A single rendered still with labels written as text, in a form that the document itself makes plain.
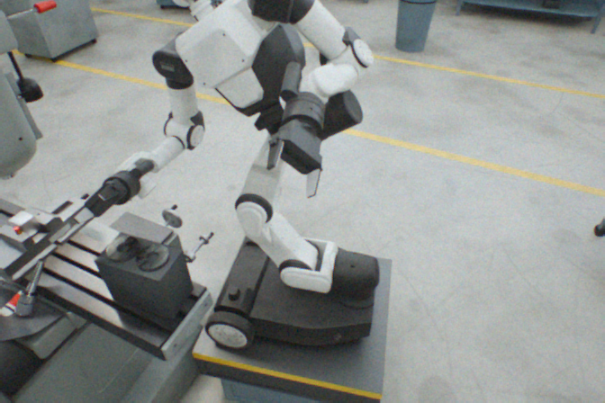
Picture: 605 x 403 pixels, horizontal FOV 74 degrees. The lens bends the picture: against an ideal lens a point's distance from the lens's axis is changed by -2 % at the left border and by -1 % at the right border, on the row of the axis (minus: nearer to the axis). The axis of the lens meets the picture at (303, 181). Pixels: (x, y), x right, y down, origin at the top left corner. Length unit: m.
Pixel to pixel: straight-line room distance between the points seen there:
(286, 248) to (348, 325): 0.39
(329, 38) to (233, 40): 0.25
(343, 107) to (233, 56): 0.33
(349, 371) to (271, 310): 0.39
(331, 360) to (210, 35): 1.31
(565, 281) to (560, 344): 0.47
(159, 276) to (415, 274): 1.78
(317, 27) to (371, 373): 1.31
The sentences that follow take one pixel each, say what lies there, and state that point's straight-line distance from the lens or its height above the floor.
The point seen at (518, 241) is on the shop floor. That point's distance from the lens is 3.07.
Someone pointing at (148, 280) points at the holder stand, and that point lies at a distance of 1.20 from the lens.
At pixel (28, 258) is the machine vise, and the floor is 0.97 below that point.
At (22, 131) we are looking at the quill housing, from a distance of 1.32.
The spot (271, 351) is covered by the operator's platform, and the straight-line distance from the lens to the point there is 1.83.
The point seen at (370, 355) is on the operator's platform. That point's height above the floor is 0.40.
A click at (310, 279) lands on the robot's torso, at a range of 1.63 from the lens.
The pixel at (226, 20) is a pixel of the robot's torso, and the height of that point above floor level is 1.68.
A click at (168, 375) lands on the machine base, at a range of 2.09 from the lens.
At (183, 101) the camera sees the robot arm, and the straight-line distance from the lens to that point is 1.42.
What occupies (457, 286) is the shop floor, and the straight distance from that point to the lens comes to 2.65.
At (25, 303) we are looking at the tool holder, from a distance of 1.57.
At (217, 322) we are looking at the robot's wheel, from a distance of 1.70.
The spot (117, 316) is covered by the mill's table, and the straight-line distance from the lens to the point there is 1.39.
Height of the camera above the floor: 2.01
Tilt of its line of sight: 39 degrees down
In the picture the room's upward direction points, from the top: straight up
